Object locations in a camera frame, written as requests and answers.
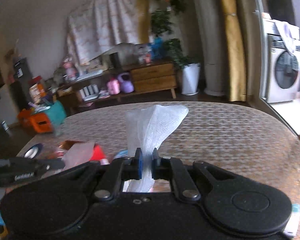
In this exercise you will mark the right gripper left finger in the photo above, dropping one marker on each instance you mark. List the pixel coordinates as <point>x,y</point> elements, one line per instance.
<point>116,173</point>

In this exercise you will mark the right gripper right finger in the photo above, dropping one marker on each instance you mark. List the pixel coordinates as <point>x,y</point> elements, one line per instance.
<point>174,171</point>

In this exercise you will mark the white mesh cloth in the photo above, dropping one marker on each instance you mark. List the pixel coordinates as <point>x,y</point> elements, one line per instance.
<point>147,129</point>

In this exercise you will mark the navy coaster white dish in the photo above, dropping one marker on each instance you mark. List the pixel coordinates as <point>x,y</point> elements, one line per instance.
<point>34,151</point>

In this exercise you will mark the red gold metal tin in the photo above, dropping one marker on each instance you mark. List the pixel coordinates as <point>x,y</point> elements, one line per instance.
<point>74,153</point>

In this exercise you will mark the orange teal tissue box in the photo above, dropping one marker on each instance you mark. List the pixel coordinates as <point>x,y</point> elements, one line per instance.
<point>44,121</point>

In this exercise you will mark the clear drinking glass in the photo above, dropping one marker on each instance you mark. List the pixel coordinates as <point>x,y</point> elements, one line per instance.
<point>57,130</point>

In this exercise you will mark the purple kettlebell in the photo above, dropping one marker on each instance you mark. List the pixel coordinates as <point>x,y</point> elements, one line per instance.
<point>126,85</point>

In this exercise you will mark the pink toy backpack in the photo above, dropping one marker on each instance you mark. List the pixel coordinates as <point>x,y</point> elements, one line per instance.
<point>113,86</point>

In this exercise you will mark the wooden tv cabinet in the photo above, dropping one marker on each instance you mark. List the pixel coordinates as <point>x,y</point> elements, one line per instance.
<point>156,76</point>

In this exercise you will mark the white planter pot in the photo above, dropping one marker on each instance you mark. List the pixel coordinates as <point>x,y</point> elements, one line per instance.
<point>190,79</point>

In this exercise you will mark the pink doll figure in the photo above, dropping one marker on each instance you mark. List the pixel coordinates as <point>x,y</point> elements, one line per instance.
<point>70,69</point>

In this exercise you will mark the yellow curtain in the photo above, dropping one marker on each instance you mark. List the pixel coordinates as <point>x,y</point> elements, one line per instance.
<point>236,56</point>

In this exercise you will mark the black cylinder speaker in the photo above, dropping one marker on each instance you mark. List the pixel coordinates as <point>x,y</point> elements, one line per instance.
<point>115,61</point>

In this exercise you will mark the white washing machine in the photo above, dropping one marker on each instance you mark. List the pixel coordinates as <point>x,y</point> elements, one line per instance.
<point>283,72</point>

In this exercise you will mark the floral draped cloth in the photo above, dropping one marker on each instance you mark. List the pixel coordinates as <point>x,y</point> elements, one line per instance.
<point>96,26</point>

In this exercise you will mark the green potted plant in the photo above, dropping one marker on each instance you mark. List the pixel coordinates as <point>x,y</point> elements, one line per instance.
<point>162,24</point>

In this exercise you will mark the white standing air conditioner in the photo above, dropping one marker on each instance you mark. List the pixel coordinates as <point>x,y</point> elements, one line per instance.
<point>211,27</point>

